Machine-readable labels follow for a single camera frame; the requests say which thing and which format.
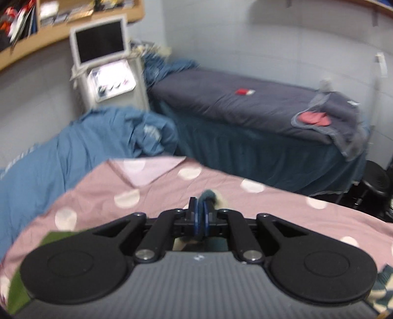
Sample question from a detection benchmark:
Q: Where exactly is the white machine with screen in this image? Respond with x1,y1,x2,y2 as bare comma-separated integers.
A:
69,14,151,112

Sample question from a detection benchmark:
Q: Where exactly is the blue duvet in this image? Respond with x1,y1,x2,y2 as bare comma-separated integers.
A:
0,106,180,255

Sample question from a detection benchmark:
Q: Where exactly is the grey towel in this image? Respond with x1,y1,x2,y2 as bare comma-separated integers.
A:
290,80,369,161

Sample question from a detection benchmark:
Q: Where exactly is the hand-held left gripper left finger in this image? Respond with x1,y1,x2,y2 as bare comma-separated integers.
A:
92,196,202,264

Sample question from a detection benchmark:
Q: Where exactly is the row of books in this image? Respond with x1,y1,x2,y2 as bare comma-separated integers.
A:
0,0,136,51

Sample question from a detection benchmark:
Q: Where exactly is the wooden bookshelf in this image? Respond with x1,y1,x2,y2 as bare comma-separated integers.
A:
0,0,145,72

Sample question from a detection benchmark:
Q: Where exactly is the pink polka-dot bed sheet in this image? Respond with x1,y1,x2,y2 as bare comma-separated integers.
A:
0,156,393,316

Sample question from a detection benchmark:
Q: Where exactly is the crumpled blue blanket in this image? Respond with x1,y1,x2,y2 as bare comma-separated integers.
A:
143,51,200,89

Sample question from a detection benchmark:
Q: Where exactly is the green cloth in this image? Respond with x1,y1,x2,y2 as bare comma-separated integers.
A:
6,231,77,315

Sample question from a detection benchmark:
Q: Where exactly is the black stool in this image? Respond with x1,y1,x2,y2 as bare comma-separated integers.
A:
335,159,393,212

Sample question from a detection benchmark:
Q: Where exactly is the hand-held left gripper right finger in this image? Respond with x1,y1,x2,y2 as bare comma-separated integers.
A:
201,198,310,264

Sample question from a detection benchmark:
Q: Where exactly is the dark grey massage bed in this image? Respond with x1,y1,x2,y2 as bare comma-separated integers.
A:
150,67,363,145

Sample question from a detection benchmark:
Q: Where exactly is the teal cream checkered fleece garment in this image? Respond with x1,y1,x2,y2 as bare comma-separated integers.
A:
173,188,393,316

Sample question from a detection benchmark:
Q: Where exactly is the red cloth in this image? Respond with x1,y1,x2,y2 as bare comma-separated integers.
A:
299,111,332,127

